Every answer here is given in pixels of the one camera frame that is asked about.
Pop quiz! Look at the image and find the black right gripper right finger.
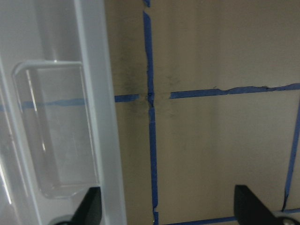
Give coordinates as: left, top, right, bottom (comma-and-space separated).
234, 185, 300, 225

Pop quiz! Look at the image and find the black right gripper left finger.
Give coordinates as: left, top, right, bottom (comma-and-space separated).
50, 187, 103, 225

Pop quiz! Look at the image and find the clear ribbed box lid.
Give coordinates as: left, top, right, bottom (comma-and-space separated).
0, 0, 127, 225

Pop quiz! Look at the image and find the brown paper table cover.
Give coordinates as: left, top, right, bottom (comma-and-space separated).
105, 0, 300, 225

